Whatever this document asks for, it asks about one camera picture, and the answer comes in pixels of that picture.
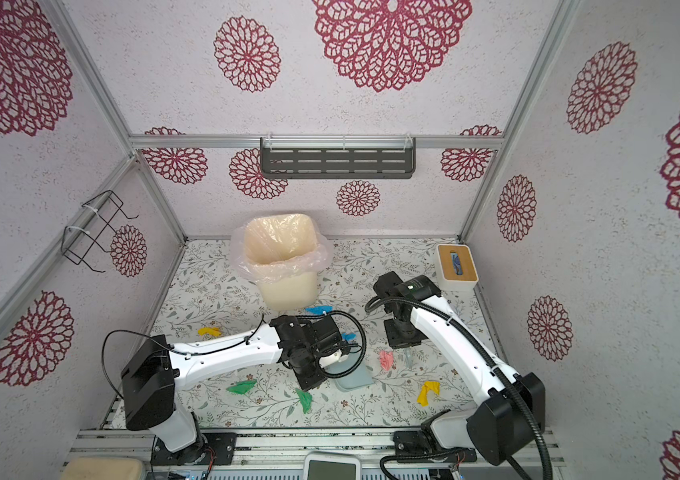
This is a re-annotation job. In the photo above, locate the green paper scrap lower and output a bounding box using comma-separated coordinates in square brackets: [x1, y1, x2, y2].
[295, 389, 313, 414]

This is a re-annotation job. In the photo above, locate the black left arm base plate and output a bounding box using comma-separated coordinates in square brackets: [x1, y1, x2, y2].
[150, 432, 238, 467]

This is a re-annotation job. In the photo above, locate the black wire wall rack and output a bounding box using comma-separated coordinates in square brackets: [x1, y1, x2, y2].
[60, 189, 138, 274]

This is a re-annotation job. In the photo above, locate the blue paper scrap top centre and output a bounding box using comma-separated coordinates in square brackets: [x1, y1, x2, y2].
[305, 305, 333, 316]

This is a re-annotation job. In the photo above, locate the yellow paper scrap lower right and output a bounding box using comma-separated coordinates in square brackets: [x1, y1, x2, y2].
[417, 381, 441, 407]

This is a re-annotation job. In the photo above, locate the yellow paper scrap left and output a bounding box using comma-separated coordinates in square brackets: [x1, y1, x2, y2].
[198, 327, 222, 338]

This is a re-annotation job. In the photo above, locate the cream trash bin with bag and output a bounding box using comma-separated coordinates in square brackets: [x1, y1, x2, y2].
[230, 213, 333, 311]

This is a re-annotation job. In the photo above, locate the dark grey wall shelf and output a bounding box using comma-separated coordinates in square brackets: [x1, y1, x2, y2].
[260, 137, 417, 180]

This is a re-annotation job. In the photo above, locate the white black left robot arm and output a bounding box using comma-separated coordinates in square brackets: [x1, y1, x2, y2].
[111, 310, 368, 465]

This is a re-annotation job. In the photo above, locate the pale blue plastic dustpan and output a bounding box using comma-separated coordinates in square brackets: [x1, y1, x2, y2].
[325, 352, 374, 392]

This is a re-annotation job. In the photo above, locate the white digital clock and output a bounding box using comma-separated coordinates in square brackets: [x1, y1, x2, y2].
[302, 451, 362, 480]

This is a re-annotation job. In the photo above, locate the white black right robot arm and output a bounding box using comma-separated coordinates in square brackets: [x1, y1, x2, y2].
[365, 272, 554, 479]

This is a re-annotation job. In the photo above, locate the cream sponge block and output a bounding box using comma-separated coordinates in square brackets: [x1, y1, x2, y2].
[60, 457, 146, 480]

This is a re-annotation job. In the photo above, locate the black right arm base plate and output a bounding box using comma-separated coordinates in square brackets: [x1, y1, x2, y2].
[392, 430, 478, 464]

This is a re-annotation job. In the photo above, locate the green paper scrap left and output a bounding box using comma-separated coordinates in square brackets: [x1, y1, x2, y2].
[227, 379, 257, 395]

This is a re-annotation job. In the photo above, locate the white tissue box wooden lid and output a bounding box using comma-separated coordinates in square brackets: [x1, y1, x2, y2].
[435, 244, 479, 292]

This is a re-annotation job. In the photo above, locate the green paper scrap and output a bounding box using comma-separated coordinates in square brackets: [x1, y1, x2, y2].
[227, 379, 257, 395]
[295, 389, 313, 414]

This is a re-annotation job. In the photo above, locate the pink paper scrap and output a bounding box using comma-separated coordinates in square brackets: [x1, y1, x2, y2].
[378, 350, 395, 372]

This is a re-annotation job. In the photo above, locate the yellow paper scrap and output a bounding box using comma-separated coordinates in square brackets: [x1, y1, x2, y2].
[198, 327, 222, 338]
[417, 381, 441, 407]

